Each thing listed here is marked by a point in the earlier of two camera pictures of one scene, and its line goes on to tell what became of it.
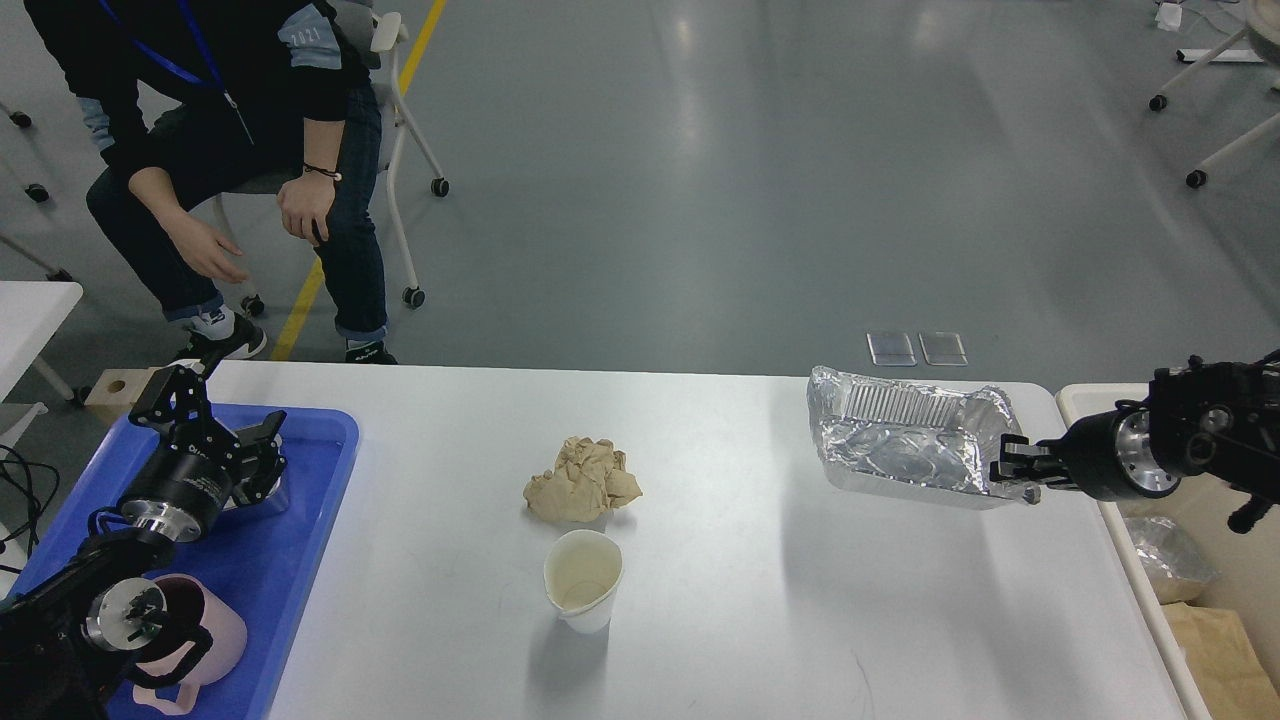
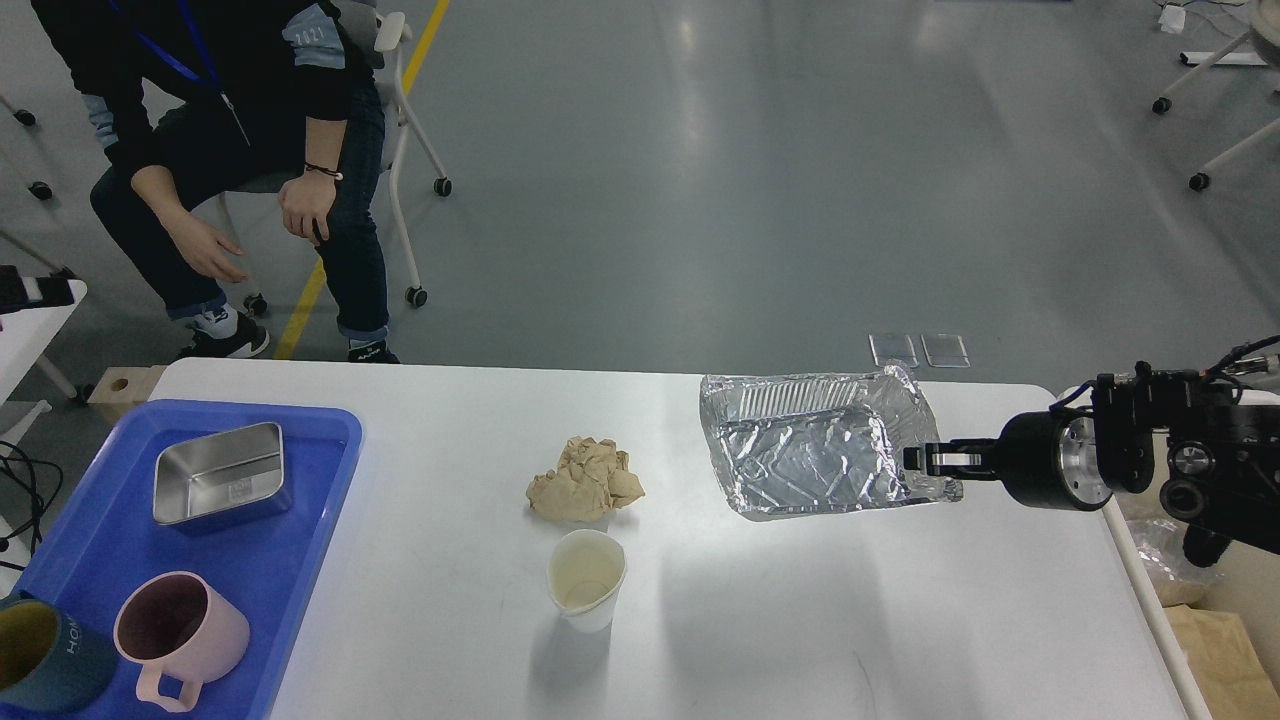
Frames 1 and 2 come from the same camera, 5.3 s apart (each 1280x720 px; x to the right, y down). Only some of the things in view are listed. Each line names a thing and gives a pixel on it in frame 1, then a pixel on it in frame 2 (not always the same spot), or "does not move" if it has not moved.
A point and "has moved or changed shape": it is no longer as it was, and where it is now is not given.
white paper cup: (581, 573) does not move
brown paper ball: (590, 479) does not move
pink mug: (200, 643) does not move
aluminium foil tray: (921, 443) has moved or changed shape
